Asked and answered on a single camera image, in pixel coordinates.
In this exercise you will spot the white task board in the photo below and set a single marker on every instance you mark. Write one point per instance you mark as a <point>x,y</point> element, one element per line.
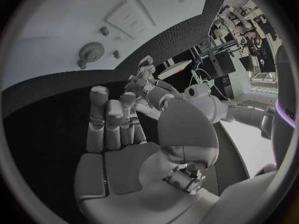
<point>58,31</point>

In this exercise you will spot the grey gear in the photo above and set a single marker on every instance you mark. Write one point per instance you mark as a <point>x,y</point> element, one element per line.
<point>91,51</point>

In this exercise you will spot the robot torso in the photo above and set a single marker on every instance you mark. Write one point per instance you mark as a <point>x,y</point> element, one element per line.
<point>283,89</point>

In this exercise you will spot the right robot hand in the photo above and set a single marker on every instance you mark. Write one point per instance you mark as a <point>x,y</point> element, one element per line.
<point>130,171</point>

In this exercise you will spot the cluttered workshop desk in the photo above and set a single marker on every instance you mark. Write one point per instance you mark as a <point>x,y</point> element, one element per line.
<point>243,35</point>

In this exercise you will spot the small grey block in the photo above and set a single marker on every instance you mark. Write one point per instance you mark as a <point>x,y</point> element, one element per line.
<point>116,54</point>

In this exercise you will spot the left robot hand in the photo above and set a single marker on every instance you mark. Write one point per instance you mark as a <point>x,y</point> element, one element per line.
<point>144,89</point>

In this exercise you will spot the white flat panel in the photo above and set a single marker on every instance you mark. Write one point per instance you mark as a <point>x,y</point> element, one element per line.
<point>174,70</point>

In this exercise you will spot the grey peg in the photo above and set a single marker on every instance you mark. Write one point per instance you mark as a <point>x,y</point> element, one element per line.
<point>104,31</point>
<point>81,64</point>

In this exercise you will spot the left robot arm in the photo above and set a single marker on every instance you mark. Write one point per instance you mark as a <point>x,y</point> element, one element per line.
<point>217,106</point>

